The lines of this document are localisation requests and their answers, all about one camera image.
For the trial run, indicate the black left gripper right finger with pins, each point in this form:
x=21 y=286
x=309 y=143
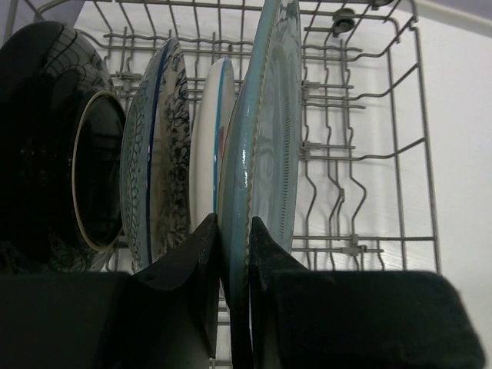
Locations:
x=354 y=319

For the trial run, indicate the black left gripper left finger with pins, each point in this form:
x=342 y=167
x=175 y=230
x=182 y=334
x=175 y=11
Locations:
x=164 y=316

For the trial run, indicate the teal blue plate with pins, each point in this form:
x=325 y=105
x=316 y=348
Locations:
x=259 y=170

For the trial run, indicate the blue floral plate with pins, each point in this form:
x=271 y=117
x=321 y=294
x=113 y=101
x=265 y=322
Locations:
x=155 y=158

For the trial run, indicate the black rimmed striped plate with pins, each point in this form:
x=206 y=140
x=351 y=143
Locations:
x=61 y=135

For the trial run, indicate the white watermelon pattern plate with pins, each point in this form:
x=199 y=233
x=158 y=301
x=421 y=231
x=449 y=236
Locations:
x=207 y=141

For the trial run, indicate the grey wire dish rack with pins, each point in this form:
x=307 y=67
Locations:
x=365 y=199

